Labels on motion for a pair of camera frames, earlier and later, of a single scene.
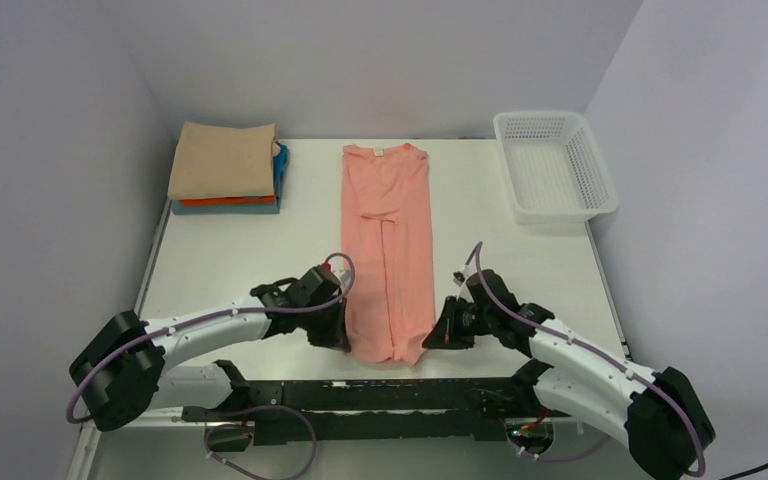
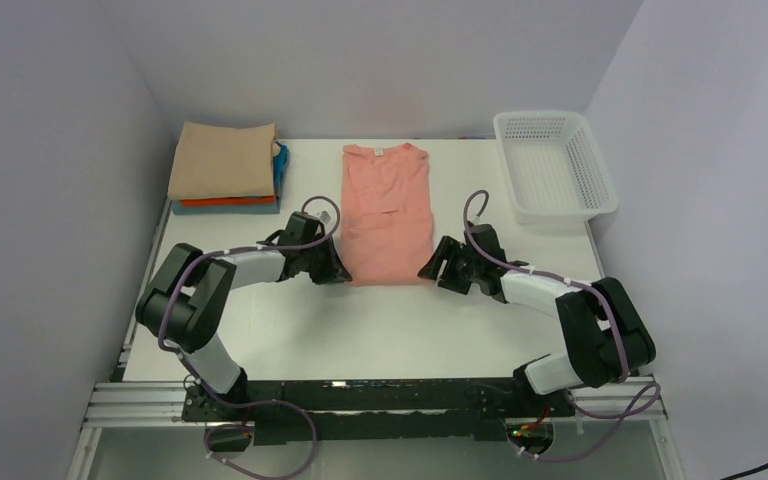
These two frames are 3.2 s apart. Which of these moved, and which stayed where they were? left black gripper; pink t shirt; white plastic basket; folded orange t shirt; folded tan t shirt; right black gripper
Moved: pink t shirt; right black gripper; left black gripper
Stayed: folded tan t shirt; white plastic basket; folded orange t shirt
